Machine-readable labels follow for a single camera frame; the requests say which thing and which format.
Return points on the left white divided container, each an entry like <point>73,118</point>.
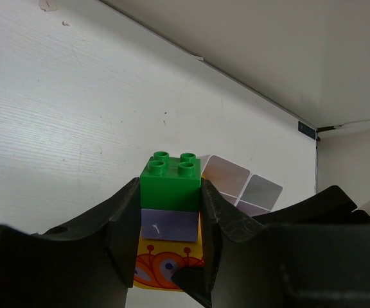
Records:
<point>228,177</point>

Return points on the white divided container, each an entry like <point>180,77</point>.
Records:
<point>228,177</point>
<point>259,196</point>

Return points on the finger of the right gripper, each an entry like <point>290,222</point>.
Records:
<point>191,280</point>

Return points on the yellow oval printed lego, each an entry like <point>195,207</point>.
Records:
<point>165,266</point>

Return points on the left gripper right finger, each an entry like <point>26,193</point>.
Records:
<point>315,253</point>

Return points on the right white divided container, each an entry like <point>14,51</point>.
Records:
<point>259,196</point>

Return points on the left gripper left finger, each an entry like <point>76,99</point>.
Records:
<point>88,261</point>

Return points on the lilac green red lego stack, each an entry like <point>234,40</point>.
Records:
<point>170,197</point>

